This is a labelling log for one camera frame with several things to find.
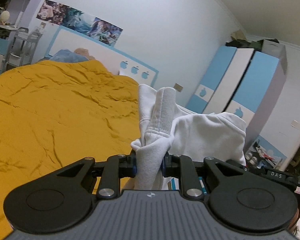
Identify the mustard yellow bedspread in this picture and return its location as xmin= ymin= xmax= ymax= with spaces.
xmin=0 ymin=60 xmax=140 ymax=239

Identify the white cloth garment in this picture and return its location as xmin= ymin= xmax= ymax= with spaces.
xmin=125 ymin=84 xmax=247 ymax=190

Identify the blue pillow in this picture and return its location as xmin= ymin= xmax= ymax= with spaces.
xmin=50 ymin=49 xmax=89 ymax=63

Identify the beige wall switch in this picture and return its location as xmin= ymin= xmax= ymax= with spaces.
xmin=173 ymin=83 xmax=183 ymax=92

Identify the metal rolling cart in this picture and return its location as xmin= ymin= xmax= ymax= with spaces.
xmin=5 ymin=27 xmax=42 ymax=70

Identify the white blue headboard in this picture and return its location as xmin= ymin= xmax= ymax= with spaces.
xmin=46 ymin=26 xmax=159 ymax=87

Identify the anime poster strip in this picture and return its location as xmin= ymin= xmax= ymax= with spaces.
xmin=36 ymin=0 xmax=123 ymax=47

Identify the blue white wardrobe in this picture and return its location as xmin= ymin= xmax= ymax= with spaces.
xmin=186 ymin=40 xmax=287 ymax=151

